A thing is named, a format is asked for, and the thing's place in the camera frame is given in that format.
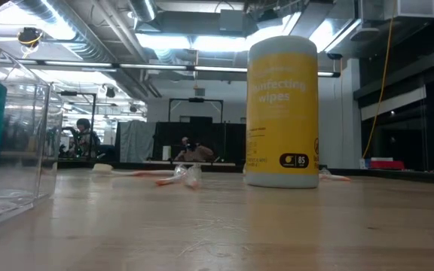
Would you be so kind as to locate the yellow disinfecting wipes canister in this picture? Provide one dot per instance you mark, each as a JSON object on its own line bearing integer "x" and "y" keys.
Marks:
{"x": 281, "y": 113}

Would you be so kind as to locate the orange white unwrapped toothbrush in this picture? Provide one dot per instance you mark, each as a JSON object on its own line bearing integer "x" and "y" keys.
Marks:
{"x": 134, "y": 172}

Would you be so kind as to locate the clear acrylic organizer box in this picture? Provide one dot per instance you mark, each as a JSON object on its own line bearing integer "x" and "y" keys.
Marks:
{"x": 32, "y": 131}

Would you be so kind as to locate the person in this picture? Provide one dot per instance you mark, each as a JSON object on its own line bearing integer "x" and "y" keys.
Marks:
{"x": 85, "y": 139}
{"x": 196, "y": 152}

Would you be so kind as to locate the white paper roll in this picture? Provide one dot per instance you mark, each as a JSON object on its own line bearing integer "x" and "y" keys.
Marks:
{"x": 166, "y": 153}

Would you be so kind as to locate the grey curtain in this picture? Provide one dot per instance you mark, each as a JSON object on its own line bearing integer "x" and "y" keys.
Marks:
{"x": 136, "y": 141}

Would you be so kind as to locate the long LED light bar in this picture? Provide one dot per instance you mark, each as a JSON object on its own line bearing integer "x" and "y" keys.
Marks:
{"x": 153, "y": 66}

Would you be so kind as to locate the flat red box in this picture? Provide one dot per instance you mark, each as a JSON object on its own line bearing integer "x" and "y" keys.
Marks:
{"x": 386, "y": 165}

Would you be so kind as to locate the black partition wall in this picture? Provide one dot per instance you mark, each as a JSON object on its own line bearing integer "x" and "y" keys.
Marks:
{"x": 217, "y": 139}

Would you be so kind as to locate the black background rig frame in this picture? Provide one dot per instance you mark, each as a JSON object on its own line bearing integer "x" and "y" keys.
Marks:
{"x": 196, "y": 100}

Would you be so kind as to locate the black aluminium table frame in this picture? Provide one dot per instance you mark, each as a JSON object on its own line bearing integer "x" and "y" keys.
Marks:
{"x": 409, "y": 176}

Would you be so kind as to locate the black overhead camera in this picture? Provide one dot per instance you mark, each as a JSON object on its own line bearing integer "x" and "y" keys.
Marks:
{"x": 30, "y": 37}

